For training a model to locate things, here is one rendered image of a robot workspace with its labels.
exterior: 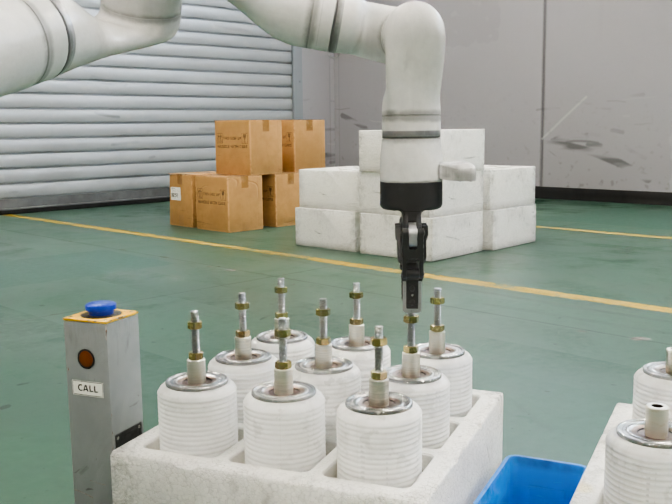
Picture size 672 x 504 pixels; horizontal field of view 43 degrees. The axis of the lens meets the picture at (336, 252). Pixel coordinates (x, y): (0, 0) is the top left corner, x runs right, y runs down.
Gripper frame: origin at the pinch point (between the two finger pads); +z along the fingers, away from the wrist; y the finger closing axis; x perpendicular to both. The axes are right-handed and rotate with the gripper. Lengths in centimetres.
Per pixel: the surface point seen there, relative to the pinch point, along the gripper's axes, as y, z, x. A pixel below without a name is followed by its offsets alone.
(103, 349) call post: -2.3, 7.4, -39.5
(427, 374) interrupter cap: 0.2, 9.8, 2.0
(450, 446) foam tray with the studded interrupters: 5.4, 17.1, 4.5
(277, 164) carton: -374, 0, -62
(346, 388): -0.4, 11.9, -8.1
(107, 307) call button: -5.1, 2.5, -39.6
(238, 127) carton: -365, -21, -82
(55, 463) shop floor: -32, 35, -59
